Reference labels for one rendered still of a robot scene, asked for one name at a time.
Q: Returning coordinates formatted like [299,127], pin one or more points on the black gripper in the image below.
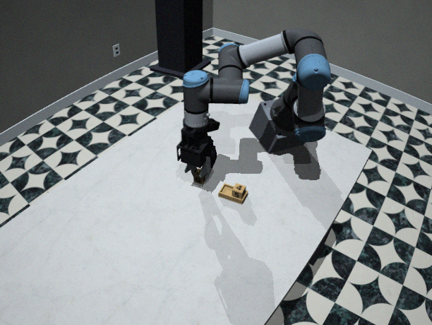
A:
[199,152]

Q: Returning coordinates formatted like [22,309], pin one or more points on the tan cube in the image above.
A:
[196,177]
[238,191]

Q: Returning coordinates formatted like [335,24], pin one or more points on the tan wooden tray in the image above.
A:
[226,193]

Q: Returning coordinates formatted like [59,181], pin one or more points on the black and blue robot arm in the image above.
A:
[304,93]

